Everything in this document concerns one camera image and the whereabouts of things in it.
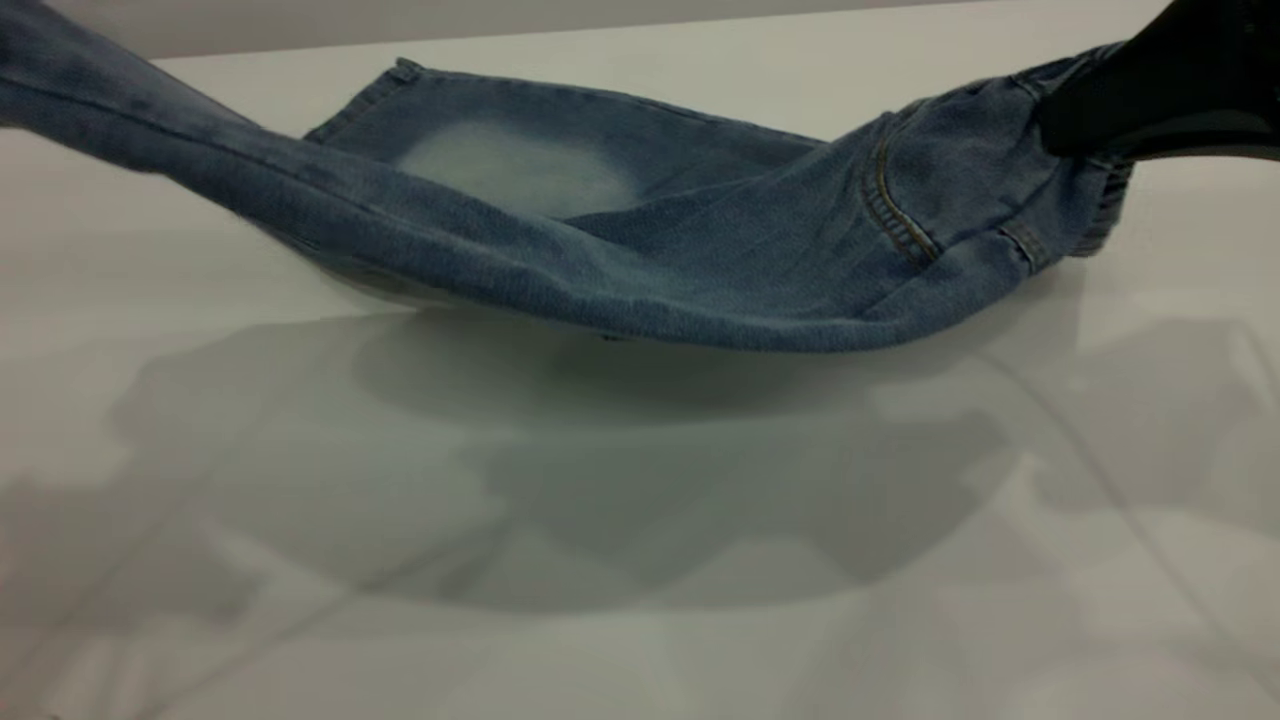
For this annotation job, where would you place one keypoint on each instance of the blue denim pants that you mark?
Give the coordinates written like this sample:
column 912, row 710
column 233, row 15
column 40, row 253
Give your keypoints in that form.
column 700, row 280

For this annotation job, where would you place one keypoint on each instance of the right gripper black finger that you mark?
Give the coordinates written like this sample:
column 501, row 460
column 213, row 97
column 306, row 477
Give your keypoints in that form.
column 1180, row 80
column 1220, row 153

